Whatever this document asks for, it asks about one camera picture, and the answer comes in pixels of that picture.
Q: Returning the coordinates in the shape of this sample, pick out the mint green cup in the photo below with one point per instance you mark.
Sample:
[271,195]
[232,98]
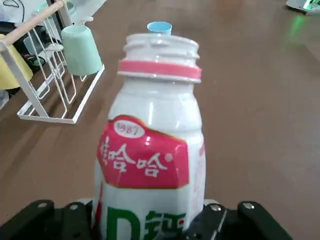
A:
[80,50]

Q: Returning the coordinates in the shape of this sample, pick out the white bottle pink label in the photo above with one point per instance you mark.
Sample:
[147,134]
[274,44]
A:
[150,112]

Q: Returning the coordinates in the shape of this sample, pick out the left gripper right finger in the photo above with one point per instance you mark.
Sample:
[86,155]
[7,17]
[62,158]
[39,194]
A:
[237,225]

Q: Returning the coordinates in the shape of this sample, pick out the yellow cup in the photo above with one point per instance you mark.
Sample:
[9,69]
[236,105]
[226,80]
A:
[11,70]

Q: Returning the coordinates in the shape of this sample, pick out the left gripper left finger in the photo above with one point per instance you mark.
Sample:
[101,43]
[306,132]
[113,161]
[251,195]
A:
[37,222]

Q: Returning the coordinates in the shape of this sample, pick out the blue ceramic cup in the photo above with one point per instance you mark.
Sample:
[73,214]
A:
[160,28]

